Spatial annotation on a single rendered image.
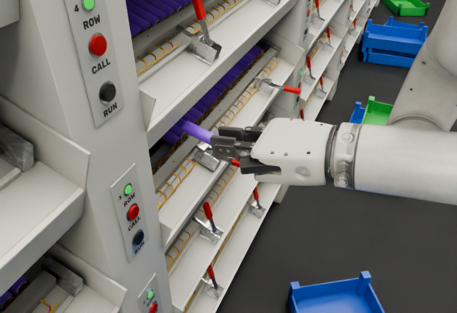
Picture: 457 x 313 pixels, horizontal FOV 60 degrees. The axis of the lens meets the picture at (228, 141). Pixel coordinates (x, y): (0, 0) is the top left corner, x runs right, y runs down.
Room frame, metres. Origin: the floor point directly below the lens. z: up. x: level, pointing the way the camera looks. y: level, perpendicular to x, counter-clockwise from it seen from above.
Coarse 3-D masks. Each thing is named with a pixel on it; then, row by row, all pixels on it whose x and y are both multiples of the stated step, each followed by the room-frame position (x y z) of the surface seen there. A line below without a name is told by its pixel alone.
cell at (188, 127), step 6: (186, 126) 0.49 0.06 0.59; (192, 126) 0.49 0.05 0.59; (198, 126) 0.49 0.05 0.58; (186, 132) 0.48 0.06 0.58; (192, 132) 0.48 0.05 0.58; (198, 132) 0.48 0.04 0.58; (204, 132) 0.48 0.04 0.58; (210, 132) 0.48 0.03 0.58; (198, 138) 0.48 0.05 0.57; (204, 138) 0.47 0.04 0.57; (210, 144) 0.47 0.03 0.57
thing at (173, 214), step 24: (264, 48) 0.91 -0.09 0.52; (288, 48) 0.90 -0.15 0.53; (288, 72) 0.86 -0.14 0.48; (264, 96) 0.74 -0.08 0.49; (240, 120) 0.64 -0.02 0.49; (168, 144) 0.53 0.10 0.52; (192, 168) 0.49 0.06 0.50; (216, 168) 0.51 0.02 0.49; (168, 192) 0.44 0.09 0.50; (192, 192) 0.45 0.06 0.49; (168, 216) 0.39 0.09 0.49; (168, 240) 0.36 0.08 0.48
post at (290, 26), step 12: (300, 0) 0.90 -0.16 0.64; (312, 0) 0.97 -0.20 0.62; (288, 12) 0.91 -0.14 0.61; (300, 12) 0.90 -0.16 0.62; (276, 24) 0.92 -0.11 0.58; (288, 24) 0.91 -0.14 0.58; (300, 24) 0.89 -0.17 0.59; (288, 36) 0.90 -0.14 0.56; (300, 36) 0.90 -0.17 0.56; (300, 60) 0.93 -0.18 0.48; (288, 84) 0.90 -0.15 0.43; (288, 96) 0.90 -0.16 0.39; (300, 96) 0.97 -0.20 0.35; (288, 108) 0.90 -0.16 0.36
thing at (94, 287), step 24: (48, 264) 0.28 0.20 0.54; (72, 264) 0.28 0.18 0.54; (24, 288) 0.25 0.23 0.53; (48, 288) 0.25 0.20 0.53; (72, 288) 0.26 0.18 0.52; (96, 288) 0.27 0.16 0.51; (120, 288) 0.25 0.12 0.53; (0, 312) 0.23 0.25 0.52; (24, 312) 0.22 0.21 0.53; (48, 312) 0.24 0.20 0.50; (72, 312) 0.24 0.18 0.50; (96, 312) 0.25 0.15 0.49
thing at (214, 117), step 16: (272, 48) 0.89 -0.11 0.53; (256, 64) 0.81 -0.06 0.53; (272, 64) 0.85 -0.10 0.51; (240, 80) 0.73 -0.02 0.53; (224, 112) 0.63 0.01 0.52; (208, 128) 0.57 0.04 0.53; (192, 144) 0.52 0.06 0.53; (176, 160) 0.48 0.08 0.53; (160, 176) 0.44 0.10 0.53; (176, 176) 0.46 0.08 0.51; (160, 192) 0.42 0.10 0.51
